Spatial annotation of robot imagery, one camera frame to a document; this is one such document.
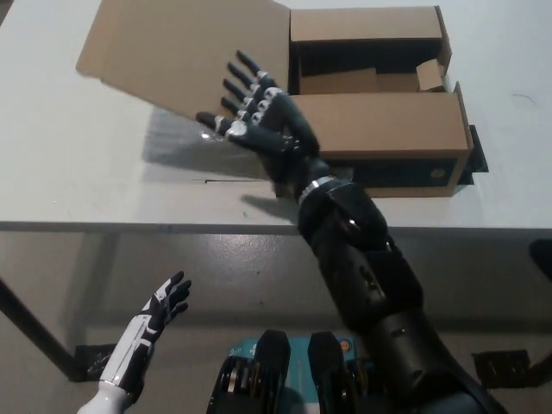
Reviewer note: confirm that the black teal robot body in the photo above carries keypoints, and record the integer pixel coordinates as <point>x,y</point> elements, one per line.
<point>267,371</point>

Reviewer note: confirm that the black table leg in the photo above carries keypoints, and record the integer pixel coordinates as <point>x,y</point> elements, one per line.
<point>39,325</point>

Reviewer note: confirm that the small cardboard inner box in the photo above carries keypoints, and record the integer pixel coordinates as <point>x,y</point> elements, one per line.
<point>431,77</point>

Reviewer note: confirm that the black floor tape patch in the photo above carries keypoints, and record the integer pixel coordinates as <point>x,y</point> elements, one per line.
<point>502,366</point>
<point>92,362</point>

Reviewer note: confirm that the brown cardboard storage box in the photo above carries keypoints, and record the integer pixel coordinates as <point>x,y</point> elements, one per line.
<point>388,125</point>

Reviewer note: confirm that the clear plastic sheet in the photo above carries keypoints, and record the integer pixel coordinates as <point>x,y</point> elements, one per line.
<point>185,151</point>

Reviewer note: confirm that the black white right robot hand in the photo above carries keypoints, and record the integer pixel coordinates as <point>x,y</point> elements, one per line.
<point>276,129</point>

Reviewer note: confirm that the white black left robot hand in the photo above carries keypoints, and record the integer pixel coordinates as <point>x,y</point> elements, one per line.
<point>146,328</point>

